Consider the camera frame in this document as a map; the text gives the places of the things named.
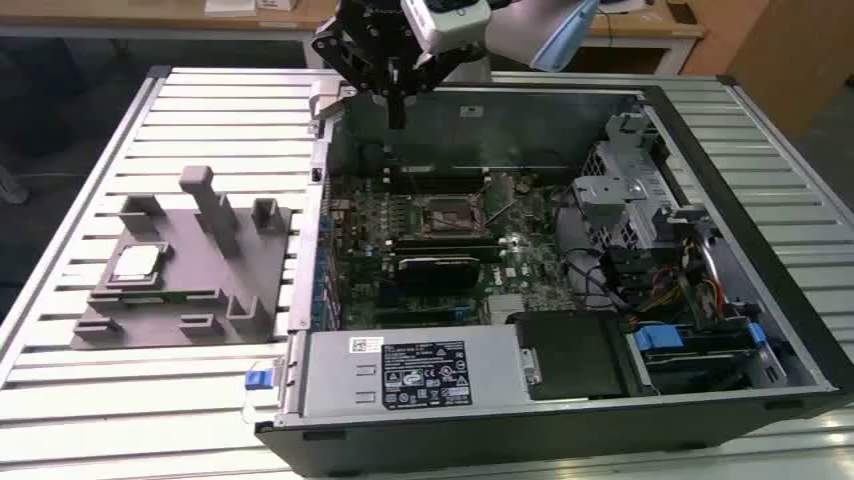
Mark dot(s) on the white paper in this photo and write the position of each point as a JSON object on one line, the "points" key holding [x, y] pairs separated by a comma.
{"points": [[230, 6]]}

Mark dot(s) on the green RAM stick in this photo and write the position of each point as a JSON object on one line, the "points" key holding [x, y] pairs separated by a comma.
{"points": [[170, 297]]}

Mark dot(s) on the wooden cabinet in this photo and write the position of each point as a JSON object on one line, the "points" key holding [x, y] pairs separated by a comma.
{"points": [[795, 50]]}

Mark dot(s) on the black expansion slot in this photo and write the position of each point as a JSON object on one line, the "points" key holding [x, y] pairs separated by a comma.
{"points": [[417, 317]]}

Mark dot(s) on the black PC case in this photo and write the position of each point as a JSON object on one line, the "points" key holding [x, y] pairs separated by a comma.
{"points": [[468, 445]]}

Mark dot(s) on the silver CPU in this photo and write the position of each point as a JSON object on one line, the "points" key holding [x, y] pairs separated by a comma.
{"points": [[137, 265]]}

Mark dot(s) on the black phone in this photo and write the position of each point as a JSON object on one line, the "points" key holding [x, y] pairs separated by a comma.
{"points": [[682, 12]]}

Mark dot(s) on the blue case latch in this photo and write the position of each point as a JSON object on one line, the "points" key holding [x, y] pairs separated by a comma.
{"points": [[259, 379]]}

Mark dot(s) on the thin metal locking lever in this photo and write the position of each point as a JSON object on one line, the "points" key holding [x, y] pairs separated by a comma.
{"points": [[417, 185], [502, 211]]}

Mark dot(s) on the metal drive cage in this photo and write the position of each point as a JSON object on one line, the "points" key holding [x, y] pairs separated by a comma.
{"points": [[617, 167]]}

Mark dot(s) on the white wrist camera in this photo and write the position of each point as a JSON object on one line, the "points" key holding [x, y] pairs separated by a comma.
{"points": [[454, 30]]}

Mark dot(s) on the grey parts rack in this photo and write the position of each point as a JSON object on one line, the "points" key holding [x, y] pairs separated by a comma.
{"points": [[194, 260]]}

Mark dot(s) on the hard disk in blue carrier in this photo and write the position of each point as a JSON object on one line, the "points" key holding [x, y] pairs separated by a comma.
{"points": [[657, 339]]}

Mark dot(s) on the blue plastic clip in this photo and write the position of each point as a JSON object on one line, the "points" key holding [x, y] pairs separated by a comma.
{"points": [[756, 335]]}

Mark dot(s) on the black RAM stick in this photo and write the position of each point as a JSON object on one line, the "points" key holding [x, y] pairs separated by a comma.
{"points": [[448, 254]]}

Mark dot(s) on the black plastic shroud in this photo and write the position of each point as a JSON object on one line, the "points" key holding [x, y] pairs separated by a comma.
{"points": [[574, 350]]}

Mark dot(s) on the small white box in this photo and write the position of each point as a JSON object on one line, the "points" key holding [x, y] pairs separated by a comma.
{"points": [[277, 4]]}

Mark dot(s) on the silver heatsink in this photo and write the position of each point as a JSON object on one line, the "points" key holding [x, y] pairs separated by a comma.
{"points": [[508, 306]]}

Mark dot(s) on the CPU socket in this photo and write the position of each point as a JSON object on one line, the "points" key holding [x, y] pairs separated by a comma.
{"points": [[441, 207]]}

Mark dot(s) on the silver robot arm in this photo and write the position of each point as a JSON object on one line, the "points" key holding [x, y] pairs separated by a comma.
{"points": [[510, 40]]}

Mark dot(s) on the grey power supply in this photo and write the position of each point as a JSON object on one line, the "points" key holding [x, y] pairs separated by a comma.
{"points": [[334, 370]]}

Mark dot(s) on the black graphics card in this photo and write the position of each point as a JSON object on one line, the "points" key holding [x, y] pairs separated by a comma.
{"points": [[437, 272]]}

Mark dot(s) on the green motherboard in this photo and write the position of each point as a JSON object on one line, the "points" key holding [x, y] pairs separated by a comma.
{"points": [[534, 295]]}

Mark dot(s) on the wooden desk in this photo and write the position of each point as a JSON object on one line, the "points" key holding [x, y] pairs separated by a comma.
{"points": [[234, 22]]}

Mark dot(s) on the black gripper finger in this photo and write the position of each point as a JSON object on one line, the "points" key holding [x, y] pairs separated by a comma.
{"points": [[441, 70], [341, 52]]}

